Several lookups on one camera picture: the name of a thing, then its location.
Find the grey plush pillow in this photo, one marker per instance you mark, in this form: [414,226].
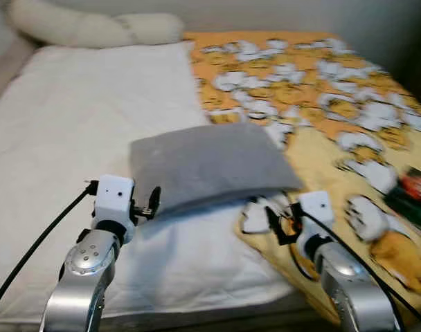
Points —
[210,162]

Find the dark red cover book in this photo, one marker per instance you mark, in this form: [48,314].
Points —
[411,200]

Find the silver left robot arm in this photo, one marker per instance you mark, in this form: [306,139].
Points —
[79,277]

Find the white quilted mattress pad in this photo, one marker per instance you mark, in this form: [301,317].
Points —
[79,104]

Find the grey quilted bed base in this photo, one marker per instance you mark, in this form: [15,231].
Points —
[196,321]

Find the orange cartoon print blanket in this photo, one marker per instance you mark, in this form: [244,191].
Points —
[314,83]

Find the beige long bolster pillow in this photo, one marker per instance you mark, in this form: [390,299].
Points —
[79,28]

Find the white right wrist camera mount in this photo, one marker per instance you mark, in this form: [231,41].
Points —
[316,214]

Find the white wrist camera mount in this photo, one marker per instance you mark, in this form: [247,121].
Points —
[316,214]
[113,197]

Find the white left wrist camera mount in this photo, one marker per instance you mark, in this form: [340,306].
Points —
[113,197]

